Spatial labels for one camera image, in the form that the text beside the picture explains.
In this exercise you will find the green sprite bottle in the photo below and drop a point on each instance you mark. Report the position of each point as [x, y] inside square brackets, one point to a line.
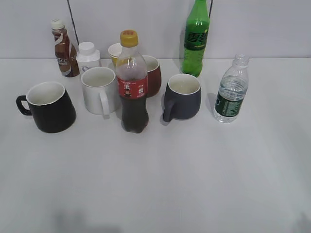
[196, 31]

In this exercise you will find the dark grey-blue mug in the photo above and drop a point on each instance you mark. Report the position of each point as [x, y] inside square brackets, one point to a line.
[182, 98]

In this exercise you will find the yellow paper cup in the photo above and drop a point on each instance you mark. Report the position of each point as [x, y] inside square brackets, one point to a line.
[114, 52]

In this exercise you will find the dark red mug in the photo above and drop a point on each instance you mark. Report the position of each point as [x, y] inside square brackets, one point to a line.
[154, 75]

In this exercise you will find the clear cestbon water bottle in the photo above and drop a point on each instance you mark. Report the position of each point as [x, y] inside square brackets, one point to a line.
[232, 90]

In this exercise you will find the white ceramic mug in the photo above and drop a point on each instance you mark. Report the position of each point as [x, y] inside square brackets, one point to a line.
[100, 91]

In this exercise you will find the cola bottle yellow cap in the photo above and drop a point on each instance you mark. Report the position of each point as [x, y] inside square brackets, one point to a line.
[132, 76]

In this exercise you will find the black ceramic mug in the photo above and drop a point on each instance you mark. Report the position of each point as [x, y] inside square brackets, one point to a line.
[50, 106]

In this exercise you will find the white plastic jar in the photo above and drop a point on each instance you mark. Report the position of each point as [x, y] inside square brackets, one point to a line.
[87, 57]

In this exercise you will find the brown coffee drink bottle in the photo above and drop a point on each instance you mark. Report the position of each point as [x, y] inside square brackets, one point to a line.
[65, 51]

